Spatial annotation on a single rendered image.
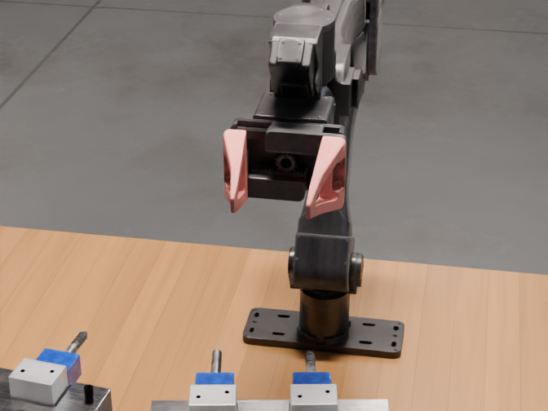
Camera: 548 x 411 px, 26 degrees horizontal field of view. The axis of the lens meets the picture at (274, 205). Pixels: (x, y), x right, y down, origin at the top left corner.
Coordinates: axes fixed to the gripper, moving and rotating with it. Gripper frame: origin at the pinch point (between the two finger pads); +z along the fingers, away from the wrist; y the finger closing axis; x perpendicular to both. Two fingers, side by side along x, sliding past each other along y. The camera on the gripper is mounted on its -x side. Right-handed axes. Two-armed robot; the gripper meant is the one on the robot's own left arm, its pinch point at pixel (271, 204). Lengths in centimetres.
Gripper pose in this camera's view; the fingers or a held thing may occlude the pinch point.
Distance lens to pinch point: 98.9
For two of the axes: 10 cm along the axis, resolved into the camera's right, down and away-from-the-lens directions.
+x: 0.0, 8.6, 5.0
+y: 9.8, 0.8, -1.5
